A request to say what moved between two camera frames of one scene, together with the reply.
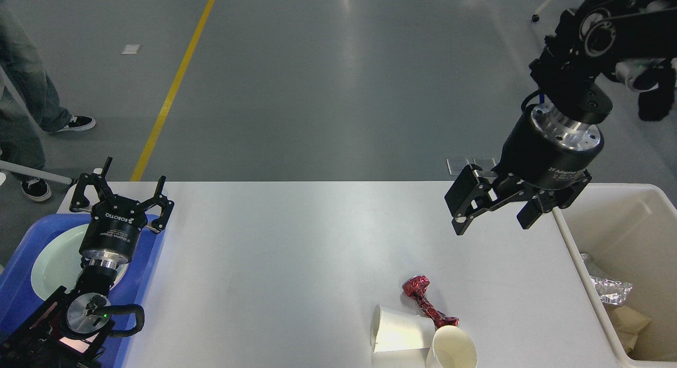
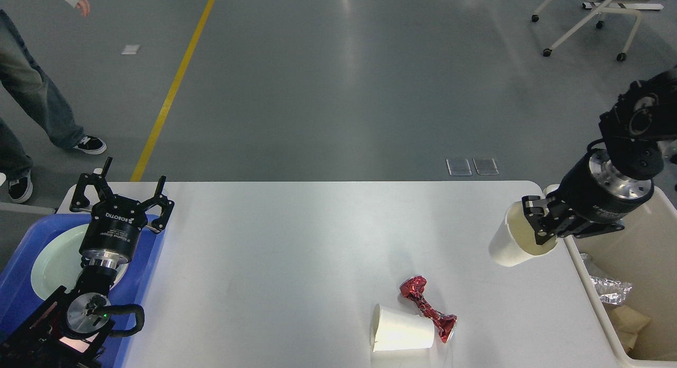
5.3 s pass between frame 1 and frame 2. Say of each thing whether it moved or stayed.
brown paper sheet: stayed
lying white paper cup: stayed
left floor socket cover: stayed
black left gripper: stayed
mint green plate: stayed
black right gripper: moved
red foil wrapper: stayed
